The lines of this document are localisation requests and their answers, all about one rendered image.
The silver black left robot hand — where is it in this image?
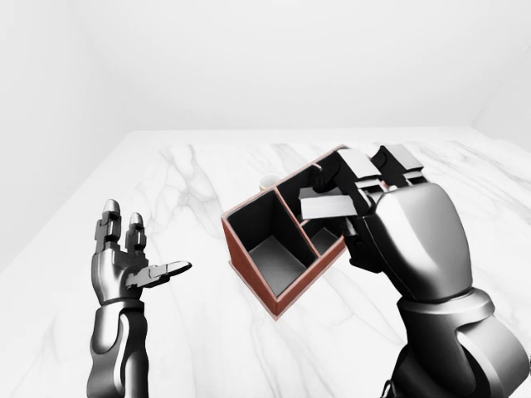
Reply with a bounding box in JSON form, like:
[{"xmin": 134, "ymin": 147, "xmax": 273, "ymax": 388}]
[{"xmin": 90, "ymin": 199, "xmax": 193, "ymax": 307}]

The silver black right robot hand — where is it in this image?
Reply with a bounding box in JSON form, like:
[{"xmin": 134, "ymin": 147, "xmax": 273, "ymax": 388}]
[{"xmin": 311, "ymin": 144, "xmax": 475, "ymax": 303}]

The grey white book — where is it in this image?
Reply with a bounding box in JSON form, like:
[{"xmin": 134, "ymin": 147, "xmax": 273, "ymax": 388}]
[{"xmin": 298, "ymin": 187, "xmax": 362, "ymax": 221}]

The red-brown desk caddy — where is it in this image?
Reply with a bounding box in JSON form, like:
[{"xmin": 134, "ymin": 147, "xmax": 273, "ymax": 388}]
[{"xmin": 221, "ymin": 144, "xmax": 393, "ymax": 321}]

